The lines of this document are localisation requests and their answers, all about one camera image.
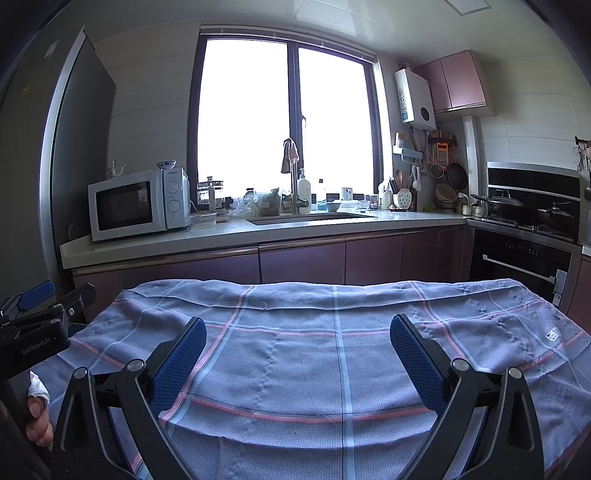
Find kitchen faucet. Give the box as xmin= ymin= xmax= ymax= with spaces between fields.
xmin=280 ymin=137 xmax=310 ymax=215

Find person's left hand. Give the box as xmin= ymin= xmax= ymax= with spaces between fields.
xmin=26 ymin=371 xmax=54 ymax=447

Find blue plaid tablecloth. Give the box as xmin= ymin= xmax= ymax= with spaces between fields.
xmin=34 ymin=279 xmax=590 ymax=479

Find purple base cabinets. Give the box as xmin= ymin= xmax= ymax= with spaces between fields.
xmin=73 ymin=226 xmax=474 ymax=319

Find white microwave oven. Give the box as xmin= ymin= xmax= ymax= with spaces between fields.
xmin=87 ymin=167 xmax=190 ymax=242

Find black built-in oven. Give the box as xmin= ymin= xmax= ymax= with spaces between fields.
xmin=469 ymin=226 xmax=582 ymax=312

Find blue white bowl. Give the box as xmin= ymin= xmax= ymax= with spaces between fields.
xmin=156 ymin=160 xmax=176 ymax=170

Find silver refrigerator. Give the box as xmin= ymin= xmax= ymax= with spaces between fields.
xmin=1 ymin=29 xmax=115 ymax=297

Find black wok on stove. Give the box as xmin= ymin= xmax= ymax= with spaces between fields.
xmin=471 ymin=194 xmax=526 ymax=222

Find white soap dispenser bottle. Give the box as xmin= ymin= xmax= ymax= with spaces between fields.
xmin=297 ymin=168 xmax=311 ymax=214

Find black range hood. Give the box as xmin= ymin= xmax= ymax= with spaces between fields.
xmin=487 ymin=162 xmax=581 ymax=217

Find dark framed window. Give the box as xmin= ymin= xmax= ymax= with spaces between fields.
xmin=186 ymin=35 xmax=384 ymax=199

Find white water heater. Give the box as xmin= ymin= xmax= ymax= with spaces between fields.
xmin=394 ymin=68 xmax=436 ymax=132

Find pink wall cabinet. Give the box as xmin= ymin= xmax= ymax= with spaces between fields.
xmin=413 ymin=50 xmax=496 ymax=122

